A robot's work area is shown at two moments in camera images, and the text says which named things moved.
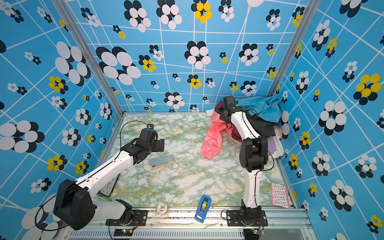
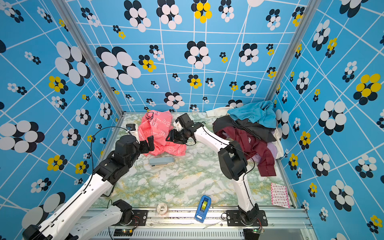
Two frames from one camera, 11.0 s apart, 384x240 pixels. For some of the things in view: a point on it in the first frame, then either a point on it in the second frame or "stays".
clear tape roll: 161,208 stays
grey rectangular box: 156,161 stays
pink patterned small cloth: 280,195 stays
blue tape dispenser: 203,209 stays
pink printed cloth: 213,140 → 157,124
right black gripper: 222,117 → 174,136
